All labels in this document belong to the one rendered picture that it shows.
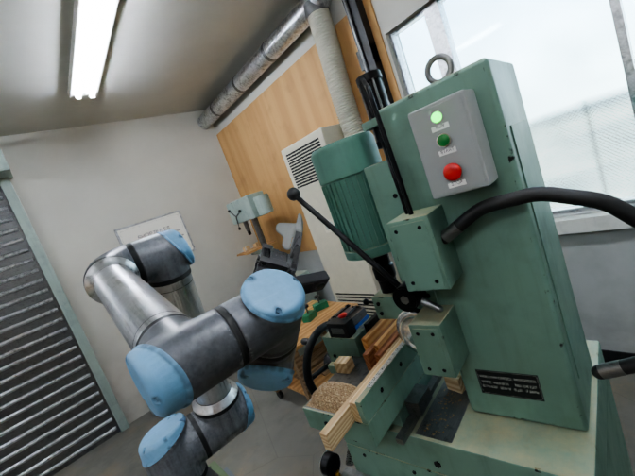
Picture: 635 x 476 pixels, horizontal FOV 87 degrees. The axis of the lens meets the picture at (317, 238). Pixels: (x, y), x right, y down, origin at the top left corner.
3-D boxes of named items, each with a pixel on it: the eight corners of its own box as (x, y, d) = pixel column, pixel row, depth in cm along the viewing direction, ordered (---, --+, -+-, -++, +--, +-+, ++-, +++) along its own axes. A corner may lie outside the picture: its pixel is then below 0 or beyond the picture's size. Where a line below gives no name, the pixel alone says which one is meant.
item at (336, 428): (432, 311, 113) (428, 299, 113) (437, 310, 112) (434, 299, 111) (325, 449, 70) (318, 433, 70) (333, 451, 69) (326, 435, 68)
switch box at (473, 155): (444, 192, 66) (420, 112, 64) (499, 178, 59) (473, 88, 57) (432, 200, 62) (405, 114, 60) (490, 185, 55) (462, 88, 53)
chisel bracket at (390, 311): (390, 312, 103) (382, 286, 102) (434, 312, 93) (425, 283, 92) (379, 324, 98) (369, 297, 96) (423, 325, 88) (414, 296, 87)
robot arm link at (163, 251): (198, 437, 118) (116, 240, 93) (242, 405, 128) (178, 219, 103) (217, 466, 107) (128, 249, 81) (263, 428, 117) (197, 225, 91)
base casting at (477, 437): (410, 353, 128) (403, 331, 127) (607, 369, 89) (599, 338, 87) (344, 444, 96) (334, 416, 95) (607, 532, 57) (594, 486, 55)
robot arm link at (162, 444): (153, 485, 107) (129, 437, 105) (203, 447, 117) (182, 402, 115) (163, 510, 95) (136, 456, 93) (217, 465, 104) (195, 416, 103)
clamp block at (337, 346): (354, 337, 121) (346, 314, 120) (386, 339, 112) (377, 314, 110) (330, 362, 110) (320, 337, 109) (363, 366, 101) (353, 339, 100)
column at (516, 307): (494, 356, 95) (417, 106, 86) (594, 364, 80) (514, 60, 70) (471, 412, 79) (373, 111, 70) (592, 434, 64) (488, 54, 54)
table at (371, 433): (386, 314, 138) (382, 300, 137) (461, 313, 117) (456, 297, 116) (285, 420, 94) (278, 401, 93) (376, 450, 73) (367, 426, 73)
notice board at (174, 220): (196, 249, 363) (179, 210, 357) (196, 249, 362) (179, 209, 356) (133, 274, 324) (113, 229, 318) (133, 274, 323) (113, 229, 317)
